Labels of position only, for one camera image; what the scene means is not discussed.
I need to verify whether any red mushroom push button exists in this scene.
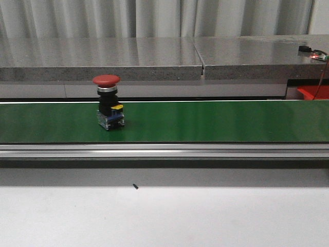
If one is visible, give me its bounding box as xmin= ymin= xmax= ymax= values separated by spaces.
xmin=93 ymin=74 xmax=125 ymax=131

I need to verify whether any green conveyor belt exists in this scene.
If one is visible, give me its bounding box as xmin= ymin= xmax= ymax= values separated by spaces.
xmin=1 ymin=100 xmax=328 ymax=144

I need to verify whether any grey stone counter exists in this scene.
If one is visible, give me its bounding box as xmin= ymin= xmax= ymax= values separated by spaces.
xmin=1 ymin=34 xmax=328 ymax=100

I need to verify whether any red plastic bin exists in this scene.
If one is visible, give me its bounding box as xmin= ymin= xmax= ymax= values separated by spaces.
xmin=297 ymin=85 xmax=329 ymax=100

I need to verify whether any small sensor circuit board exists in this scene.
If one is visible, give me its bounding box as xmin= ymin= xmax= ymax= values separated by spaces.
xmin=298 ymin=45 xmax=328 ymax=61

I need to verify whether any white pleated curtain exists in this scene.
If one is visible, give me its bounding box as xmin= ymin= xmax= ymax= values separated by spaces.
xmin=1 ymin=0 xmax=328 ymax=38

